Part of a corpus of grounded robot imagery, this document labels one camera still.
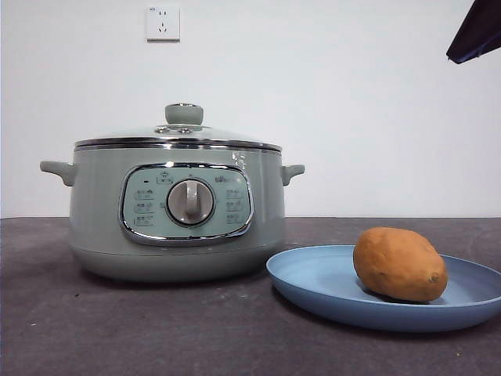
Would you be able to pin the white wall socket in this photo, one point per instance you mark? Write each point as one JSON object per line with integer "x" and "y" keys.
{"x": 163, "y": 23}

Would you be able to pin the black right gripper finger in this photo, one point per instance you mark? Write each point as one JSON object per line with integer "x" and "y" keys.
{"x": 479, "y": 31}

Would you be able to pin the blue round plate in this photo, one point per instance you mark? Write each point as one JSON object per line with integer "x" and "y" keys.
{"x": 325, "y": 290}

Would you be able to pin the brown potato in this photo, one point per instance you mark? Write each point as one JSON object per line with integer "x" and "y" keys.
{"x": 399, "y": 266}

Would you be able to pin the pale green electric steamer pot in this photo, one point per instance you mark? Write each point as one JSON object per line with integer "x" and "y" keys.
{"x": 98, "y": 219}

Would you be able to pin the glass lid with green knob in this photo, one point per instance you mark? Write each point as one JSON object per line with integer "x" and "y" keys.
{"x": 184, "y": 114}

